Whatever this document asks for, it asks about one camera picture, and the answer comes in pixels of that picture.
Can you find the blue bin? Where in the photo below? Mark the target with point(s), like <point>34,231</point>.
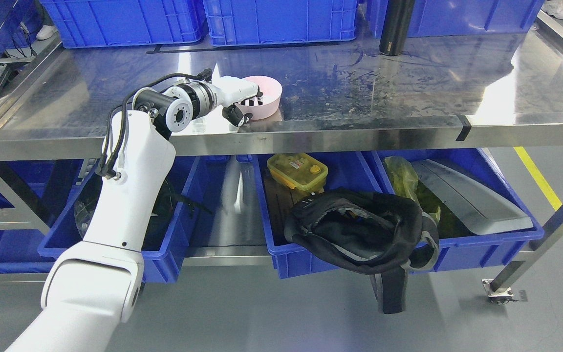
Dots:
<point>348,170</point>
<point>162,263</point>
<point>467,251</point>

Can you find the white shoe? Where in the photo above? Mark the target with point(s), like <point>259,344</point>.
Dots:
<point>46,32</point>

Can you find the blue crate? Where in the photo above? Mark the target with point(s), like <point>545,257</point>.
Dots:
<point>116,23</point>
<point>272,22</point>
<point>431,18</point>

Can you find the blue crate top right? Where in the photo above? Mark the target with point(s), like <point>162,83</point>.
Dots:
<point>431,18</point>

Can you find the pink bowl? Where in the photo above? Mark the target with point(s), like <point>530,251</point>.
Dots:
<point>266,105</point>

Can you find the black cylinder bottle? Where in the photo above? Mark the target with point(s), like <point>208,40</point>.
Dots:
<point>396,25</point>

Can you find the blue bin lower left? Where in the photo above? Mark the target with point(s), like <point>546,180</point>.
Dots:
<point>162,263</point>

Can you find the yellow green plastic bag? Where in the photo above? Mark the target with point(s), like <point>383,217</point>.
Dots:
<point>406,183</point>

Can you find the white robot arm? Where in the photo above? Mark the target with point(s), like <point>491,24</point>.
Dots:
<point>93,286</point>

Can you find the blue bin lower right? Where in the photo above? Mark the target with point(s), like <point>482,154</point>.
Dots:
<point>467,251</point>

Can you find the blue crate top left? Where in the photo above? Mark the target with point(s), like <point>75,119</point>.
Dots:
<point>116,23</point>

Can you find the stainless steel table frame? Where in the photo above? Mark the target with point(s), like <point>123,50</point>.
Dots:
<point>458,92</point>

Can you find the grey plastic panel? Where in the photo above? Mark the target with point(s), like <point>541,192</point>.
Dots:
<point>481,210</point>

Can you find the black grey backpack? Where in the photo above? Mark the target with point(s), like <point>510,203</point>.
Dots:
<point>383,236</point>

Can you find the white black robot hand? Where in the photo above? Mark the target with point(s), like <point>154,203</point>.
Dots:
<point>228,91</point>

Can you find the blue crate top middle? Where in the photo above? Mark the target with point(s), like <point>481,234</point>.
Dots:
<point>272,22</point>

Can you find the yellow plastic lunch box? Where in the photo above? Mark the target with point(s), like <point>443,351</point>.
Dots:
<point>300,172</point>

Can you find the blue bin lower middle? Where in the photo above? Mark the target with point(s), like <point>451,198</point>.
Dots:
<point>348,170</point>

